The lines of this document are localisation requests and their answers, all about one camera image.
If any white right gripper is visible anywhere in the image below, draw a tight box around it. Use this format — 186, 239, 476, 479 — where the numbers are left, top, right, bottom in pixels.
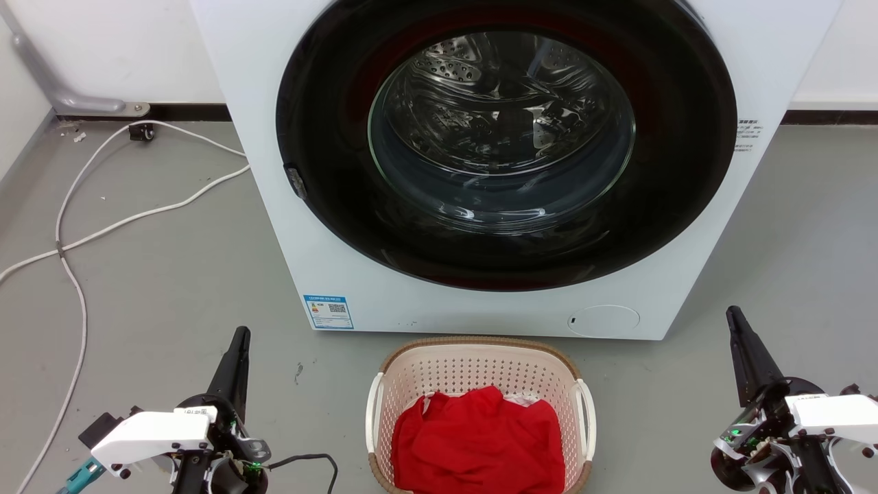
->
726, 306, 878, 459

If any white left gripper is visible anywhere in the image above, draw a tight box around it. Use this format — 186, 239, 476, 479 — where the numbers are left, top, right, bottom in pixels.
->
91, 327, 272, 480

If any beige plastic laundry basket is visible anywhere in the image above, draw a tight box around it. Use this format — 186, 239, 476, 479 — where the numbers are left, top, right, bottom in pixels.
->
365, 336, 597, 494

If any blue energy label sticker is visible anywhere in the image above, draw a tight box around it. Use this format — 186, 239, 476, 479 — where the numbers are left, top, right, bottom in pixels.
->
303, 295, 355, 331

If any white front-load washing machine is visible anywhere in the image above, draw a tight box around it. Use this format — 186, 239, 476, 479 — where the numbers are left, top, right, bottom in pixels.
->
189, 0, 843, 341

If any round white filter cover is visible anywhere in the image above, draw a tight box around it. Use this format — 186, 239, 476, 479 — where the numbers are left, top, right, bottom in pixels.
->
567, 305, 641, 338

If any red garment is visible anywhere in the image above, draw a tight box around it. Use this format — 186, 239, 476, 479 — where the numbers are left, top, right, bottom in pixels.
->
391, 386, 566, 494

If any black round washer door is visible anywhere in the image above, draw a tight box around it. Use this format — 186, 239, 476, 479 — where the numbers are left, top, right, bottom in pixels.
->
276, 0, 738, 292

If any grey drain pipe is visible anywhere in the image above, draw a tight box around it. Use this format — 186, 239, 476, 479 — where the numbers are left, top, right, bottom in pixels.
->
0, 12, 150, 116

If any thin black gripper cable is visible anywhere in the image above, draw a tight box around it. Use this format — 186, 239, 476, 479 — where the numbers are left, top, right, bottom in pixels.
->
266, 454, 340, 494

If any white power cable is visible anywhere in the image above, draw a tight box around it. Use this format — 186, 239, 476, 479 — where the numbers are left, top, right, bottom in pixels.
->
15, 120, 249, 494
0, 163, 252, 285

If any teal cable connector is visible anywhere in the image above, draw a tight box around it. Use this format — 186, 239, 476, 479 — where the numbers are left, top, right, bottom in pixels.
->
56, 458, 107, 494

